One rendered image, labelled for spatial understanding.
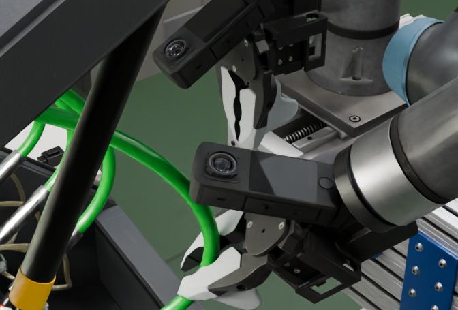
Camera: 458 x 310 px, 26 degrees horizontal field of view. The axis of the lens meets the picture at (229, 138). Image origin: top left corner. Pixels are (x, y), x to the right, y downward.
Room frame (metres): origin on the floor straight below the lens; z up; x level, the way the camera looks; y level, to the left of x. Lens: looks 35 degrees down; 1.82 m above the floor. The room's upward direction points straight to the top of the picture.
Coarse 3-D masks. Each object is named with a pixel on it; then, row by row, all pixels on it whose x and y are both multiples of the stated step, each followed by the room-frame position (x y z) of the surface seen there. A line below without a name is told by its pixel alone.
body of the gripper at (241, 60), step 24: (288, 0) 0.82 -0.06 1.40; (312, 0) 0.83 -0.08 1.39; (264, 24) 0.81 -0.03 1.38; (288, 24) 0.81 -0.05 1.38; (312, 24) 0.81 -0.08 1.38; (240, 48) 0.80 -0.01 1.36; (264, 48) 0.78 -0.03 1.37; (288, 48) 0.81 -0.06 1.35; (312, 48) 0.82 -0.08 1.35; (240, 72) 0.80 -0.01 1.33; (288, 72) 0.81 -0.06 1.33
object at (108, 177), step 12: (72, 96) 0.81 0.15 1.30; (108, 156) 0.82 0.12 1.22; (108, 168) 0.82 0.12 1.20; (108, 180) 0.82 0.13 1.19; (96, 192) 0.82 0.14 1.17; (108, 192) 0.82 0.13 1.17; (96, 204) 0.81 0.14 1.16; (84, 216) 0.81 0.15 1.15; (96, 216) 0.81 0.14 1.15; (84, 228) 0.80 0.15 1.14; (72, 240) 0.79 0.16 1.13
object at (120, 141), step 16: (48, 112) 0.61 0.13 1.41; (64, 112) 0.62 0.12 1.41; (64, 128) 0.61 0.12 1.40; (112, 144) 0.62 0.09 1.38; (128, 144) 0.62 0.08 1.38; (144, 144) 0.63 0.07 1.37; (144, 160) 0.62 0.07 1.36; (160, 160) 0.62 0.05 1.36; (176, 176) 0.62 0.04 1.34; (192, 208) 0.63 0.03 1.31; (208, 208) 0.63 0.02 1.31; (208, 224) 0.63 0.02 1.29; (208, 240) 0.63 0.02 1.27; (208, 256) 0.63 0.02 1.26; (176, 304) 0.63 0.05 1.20
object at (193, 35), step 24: (216, 0) 0.81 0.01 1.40; (240, 0) 0.80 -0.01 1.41; (264, 0) 0.79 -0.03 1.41; (192, 24) 0.79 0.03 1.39; (216, 24) 0.78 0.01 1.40; (240, 24) 0.78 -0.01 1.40; (168, 48) 0.77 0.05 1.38; (192, 48) 0.76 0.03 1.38; (216, 48) 0.76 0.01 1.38; (168, 72) 0.75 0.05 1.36; (192, 72) 0.75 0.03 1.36
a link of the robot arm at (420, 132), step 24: (432, 96) 0.59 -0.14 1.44; (456, 96) 0.57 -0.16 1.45; (408, 120) 0.58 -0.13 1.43; (432, 120) 0.57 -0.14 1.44; (456, 120) 0.56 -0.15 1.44; (408, 144) 0.57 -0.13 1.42; (432, 144) 0.56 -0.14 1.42; (456, 144) 0.55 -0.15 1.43; (408, 168) 0.56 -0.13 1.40; (432, 168) 0.55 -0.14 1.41; (456, 168) 0.55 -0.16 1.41; (432, 192) 0.55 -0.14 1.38; (456, 192) 0.55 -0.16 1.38
